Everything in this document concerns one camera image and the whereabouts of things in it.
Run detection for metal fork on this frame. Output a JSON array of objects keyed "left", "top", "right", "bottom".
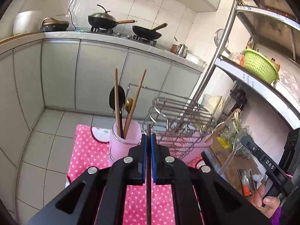
[{"left": 218, "top": 143, "right": 243, "bottom": 176}]

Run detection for light wooden chopstick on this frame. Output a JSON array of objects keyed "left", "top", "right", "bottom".
[{"left": 114, "top": 68, "right": 121, "bottom": 137}]

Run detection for dark chopstick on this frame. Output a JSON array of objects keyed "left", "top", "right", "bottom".
[{"left": 146, "top": 123, "right": 152, "bottom": 225}]

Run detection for brown wooden chopstick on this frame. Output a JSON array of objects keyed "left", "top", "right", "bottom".
[
  {"left": 124, "top": 69, "right": 146, "bottom": 139},
  {"left": 205, "top": 108, "right": 241, "bottom": 143}
]

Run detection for gold metal spoon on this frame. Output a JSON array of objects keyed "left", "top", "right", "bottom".
[{"left": 124, "top": 98, "right": 134, "bottom": 117}]

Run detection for black plastic spoon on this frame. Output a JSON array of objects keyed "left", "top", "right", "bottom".
[{"left": 109, "top": 85, "right": 125, "bottom": 138}]

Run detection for kitchen counter cabinets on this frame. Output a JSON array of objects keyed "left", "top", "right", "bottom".
[{"left": 1, "top": 34, "right": 202, "bottom": 155}]

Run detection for right hand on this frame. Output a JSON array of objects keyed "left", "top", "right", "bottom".
[{"left": 248, "top": 184, "right": 280, "bottom": 218}]

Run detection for pink polka dot towel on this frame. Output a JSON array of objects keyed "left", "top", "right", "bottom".
[{"left": 67, "top": 124, "right": 207, "bottom": 225}]

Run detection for pink plastic left cup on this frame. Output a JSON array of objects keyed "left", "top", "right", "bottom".
[{"left": 108, "top": 120, "right": 142, "bottom": 164}]

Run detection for pink plastic cup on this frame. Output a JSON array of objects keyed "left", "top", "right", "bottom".
[
  {"left": 108, "top": 120, "right": 142, "bottom": 164},
  {"left": 186, "top": 132, "right": 213, "bottom": 162}
]

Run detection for pink plastic right cup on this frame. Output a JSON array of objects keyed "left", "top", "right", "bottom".
[{"left": 186, "top": 132, "right": 213, "bottom": 162}]

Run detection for green onions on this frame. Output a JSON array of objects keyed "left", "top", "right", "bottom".
[{"left": 224, "top": 108, "right": 242, "bottom": 140}]

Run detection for black blender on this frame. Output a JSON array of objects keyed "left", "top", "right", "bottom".
[{"left": 224, "top": 83, "right": 248, "bottom": 115}]

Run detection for napa cabbage in bag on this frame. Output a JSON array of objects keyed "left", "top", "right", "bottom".
[{"left": 201, "top": 94, "right": 224, "bottom": 113}]

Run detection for green plastic colander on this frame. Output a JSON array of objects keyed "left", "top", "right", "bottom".
[{"left": 243, "top": 49, "right": 279, "bottom": 84}]

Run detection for metal shelf rack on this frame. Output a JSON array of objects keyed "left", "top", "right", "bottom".
[{"left": 190, "top": 0, "right": 300, "bottom": 176}]

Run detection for steel kettle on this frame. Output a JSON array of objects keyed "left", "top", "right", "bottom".
[{"left": 176, "top": 44, "right": 188, "bottom": 58}]

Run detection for gas stove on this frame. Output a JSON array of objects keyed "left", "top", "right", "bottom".
[{"left": 80, "top": 27, "right": 157, "bottom": 47}]

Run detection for black frying pan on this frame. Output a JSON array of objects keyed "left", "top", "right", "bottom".
[{"left": 132, "top": 23, "right": 168, "bottom": 41}]

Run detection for black wok with lid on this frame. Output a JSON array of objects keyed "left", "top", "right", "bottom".
[{"left": 88, "top": 4, "right": 137, "bottom": 30}]

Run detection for black induction cooker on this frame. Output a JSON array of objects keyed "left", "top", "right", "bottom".
[{"left": 39, "top": 17, "right": 70, "bottom": 33}]

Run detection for white rice cooker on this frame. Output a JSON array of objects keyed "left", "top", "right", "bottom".
[{"left": 13, "top": 11, "right": 42, "bottom": 36}]

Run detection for metal wire utensil rack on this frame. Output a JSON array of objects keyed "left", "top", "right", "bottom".
[{"left": 139, "top": 86, "right": 222, "bottom": 164}]

